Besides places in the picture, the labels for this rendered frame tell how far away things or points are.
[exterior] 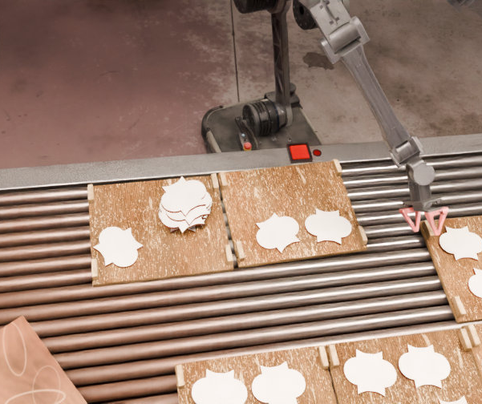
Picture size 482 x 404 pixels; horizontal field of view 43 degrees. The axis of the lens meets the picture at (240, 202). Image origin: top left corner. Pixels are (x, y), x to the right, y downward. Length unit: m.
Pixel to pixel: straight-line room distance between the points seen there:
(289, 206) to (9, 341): 0.92
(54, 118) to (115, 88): 0.39
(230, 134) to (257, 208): 1.14
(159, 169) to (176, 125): 1.36
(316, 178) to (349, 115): 1.58
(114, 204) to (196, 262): 0.33
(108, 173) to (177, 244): 0.36
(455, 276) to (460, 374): 0.31
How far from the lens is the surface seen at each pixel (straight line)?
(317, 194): 2.01
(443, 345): 1.87
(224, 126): 3.08
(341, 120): 3.56
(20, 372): 1.63
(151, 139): 3.33
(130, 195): 1.96
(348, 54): 1.59
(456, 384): 1.84
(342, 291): 1.87
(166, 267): 1.82
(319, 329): 1.80
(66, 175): 2.05
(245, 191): 1.98
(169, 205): 1.85
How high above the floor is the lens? 2.54
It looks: 55 degrees down
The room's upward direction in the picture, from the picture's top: 9 degrees clockwise
